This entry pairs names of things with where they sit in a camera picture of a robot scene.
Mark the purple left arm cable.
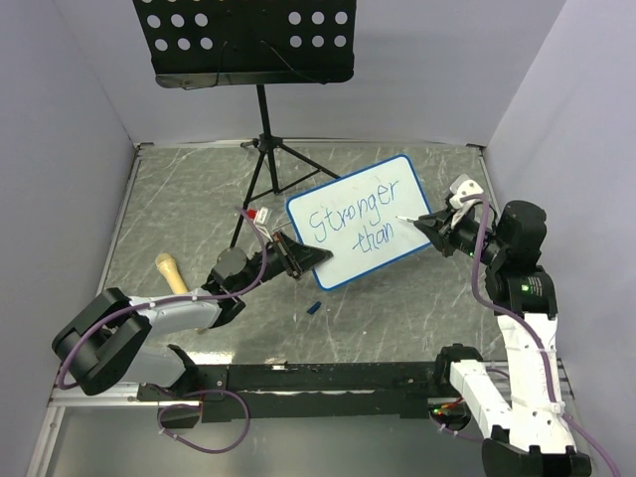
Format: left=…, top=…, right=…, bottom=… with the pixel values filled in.
left=55, top=206, right=268, bottom=390

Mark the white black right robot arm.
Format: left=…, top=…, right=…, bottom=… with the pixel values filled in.
left=414, top=196, right=592, bottom=476

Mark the wooden mallet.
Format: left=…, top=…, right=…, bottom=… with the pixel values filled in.
left=155, top=252, right=206, bottom=333

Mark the blue marker cap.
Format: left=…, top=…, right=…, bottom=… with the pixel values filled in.
left=307, top=301, right=322, bottom=315

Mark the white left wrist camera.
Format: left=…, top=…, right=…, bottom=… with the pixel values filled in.
left=246, top=207, right=280, bottom=242

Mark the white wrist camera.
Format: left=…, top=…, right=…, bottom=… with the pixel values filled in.
left=447, top=174, right=484, bottom=230
left=246, top=207, right=280, bottom=242

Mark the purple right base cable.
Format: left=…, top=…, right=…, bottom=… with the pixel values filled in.
left=431, top=392, right=486, bottom=444

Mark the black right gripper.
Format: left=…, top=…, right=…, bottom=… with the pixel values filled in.
left=414, top=205, right=507, bottom=266

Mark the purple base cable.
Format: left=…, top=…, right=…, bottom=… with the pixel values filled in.
left=431, top=392, right=486, bottom=444
left=157, top=390, right=250, bottom=453

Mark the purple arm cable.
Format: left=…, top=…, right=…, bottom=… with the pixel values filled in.
left=55, top=206, right=268, bottom=390
left=461, top=194, right=622, bottom=477

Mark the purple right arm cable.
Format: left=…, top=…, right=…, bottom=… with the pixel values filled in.
left=461, top=194, right=622, bottom=477

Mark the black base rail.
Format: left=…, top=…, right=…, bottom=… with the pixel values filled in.
left=137, top=362, right=459, bottom=423

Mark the black music stand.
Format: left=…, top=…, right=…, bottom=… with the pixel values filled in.
left=131, top=0, right=363, bottom=261

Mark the blue framed whiteboard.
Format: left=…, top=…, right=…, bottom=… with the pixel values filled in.
left=286, top=154, right=430, bottom=291

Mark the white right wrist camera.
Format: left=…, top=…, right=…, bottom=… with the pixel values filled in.
left=447, top=174, right=484, bottom=230

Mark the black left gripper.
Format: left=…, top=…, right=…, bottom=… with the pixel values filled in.
left=236, top=230, right=332, bottom=295

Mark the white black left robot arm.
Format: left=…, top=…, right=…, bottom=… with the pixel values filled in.
left=52, top=232, right=333, bottom=399

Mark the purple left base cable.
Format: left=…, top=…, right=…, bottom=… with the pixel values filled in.
left=157, top=390, right=250, bottom=453

